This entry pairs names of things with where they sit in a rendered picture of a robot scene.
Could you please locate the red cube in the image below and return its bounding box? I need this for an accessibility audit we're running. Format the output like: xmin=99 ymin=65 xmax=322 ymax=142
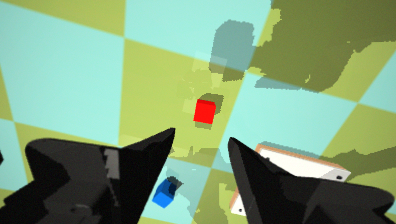
xmin=194 ymin=99 xmax=216 ymax=124

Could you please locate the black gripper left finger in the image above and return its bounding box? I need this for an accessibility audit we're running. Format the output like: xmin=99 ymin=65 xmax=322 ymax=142
xmin=25 ymin=127 xmax=175 ymax=224

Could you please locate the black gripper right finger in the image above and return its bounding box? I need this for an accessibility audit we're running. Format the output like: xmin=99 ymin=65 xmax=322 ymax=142
xmin=227 ymin=137 xmax=395 ymax=224

